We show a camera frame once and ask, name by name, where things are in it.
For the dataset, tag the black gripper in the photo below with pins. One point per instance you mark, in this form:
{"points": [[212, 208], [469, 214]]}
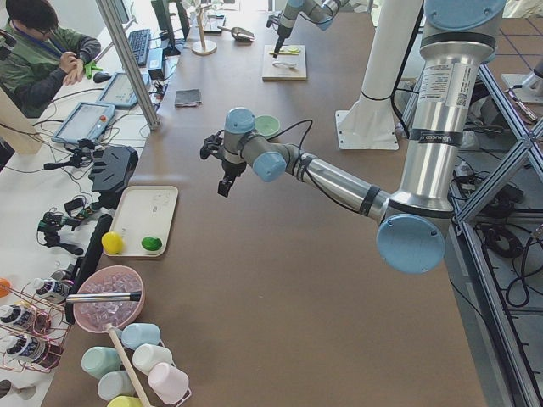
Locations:
{"points": [[280, 36], [232, 168]]}

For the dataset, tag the mint green bowl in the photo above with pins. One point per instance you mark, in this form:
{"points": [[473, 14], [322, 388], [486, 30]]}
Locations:
{"points": [[267, 125]]}

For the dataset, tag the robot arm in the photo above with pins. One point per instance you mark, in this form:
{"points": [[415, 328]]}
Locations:
{"points": [[456, 38], [318, 13]]}

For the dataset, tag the white ceramic spoon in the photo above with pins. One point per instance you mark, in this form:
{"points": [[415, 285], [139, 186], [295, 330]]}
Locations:
{"points": [[285, 65]]}

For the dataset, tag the pink bowl of ice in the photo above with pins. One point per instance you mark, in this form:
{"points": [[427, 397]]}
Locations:
{"points": [[92, 317]]}

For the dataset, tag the yellow plastic knife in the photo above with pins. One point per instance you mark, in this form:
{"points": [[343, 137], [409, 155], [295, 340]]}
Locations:
{"points": [[281, 52]]}

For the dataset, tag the bamboo cutting board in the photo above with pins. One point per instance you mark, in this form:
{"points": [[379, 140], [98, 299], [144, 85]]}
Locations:
{"points": [[270, 73]]}

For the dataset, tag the steel scoop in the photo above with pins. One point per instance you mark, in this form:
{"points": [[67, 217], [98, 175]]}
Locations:
{"points": [[239, 34]]}

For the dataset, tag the wooden mug tree stand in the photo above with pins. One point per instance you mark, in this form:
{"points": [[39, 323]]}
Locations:
{"points": [[204, 46]]}

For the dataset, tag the grey folded cloth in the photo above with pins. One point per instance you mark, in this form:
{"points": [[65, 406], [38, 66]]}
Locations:
{"points": [[187, 98]]}

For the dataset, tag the cream rabbit tray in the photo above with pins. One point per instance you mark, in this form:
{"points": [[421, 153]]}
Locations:
{"points": [[144, 211]]}

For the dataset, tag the green lime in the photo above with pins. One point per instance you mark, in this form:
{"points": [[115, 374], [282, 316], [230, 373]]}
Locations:
{"points": [[151, 243]]}

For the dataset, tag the black monitor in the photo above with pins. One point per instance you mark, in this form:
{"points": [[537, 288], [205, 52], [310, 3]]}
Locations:
{"points": [[169, 44]]}

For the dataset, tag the yellow lemon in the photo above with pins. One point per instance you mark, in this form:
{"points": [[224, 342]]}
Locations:
{"points": [[112, 243]]}

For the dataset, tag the far teach pendant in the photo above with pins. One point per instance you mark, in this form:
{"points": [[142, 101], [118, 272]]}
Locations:
{"points": [[119, 92]]}

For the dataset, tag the teach pendant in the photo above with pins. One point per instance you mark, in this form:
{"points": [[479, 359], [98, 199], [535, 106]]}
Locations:
{"points": [[87, 121], [119, 92]]}

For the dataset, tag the black keyboard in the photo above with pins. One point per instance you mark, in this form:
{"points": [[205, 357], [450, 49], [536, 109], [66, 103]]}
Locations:
{"points": [[138, 41]]}

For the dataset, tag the metal tongs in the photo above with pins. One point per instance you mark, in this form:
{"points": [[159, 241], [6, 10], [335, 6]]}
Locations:
{"points": [[104, 297]]}

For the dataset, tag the near teach pendant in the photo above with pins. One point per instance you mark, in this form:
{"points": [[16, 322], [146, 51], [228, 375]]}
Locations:
{"points": [[87, 121]]}

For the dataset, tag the computer mouse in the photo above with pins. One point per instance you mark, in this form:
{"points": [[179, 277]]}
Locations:
{"points": [[101, 77]]}

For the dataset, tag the light blue cup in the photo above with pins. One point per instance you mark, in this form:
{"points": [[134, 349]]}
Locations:
{"points": [[137, 334]]}

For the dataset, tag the white cup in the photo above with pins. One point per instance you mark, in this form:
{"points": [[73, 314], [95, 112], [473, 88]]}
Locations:
{"points": [[147, 356]]}

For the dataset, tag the wooden cup rack pole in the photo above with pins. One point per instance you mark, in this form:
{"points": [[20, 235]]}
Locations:
{"points": [[128, 366]]}

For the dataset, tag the pink cup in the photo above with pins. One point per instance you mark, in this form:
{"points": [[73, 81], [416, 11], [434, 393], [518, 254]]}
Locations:
{"points": [[169, 383]]}

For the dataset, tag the seated person green jacket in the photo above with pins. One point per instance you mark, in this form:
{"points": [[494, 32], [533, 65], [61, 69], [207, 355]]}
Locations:
{"points": [[45, 58]]}

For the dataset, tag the mint green cup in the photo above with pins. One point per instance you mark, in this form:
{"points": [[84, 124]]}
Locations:
{"points": [[98, 361]]}

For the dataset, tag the pale blue-green cup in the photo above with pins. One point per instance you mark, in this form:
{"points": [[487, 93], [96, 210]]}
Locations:
{"points": [[113, 384]]}

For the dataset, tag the yellow cup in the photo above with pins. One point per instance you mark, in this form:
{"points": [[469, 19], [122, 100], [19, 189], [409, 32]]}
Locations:
{"points": [[125, 401]]}

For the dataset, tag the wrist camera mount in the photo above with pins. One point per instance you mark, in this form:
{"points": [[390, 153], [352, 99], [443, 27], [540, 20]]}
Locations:
{"points": [[273, 20], [213, 146]]}

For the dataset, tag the aluminium frame post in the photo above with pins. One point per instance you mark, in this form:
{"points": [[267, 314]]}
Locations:
{"points": [[119, 39]]}

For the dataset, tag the white camera pillar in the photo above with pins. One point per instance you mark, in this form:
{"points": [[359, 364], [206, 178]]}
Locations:
{"points": [[370, 123]]}

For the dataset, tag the copper wire bottle rack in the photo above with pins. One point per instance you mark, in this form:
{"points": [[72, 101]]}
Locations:
{"points": [[42, 324]]}

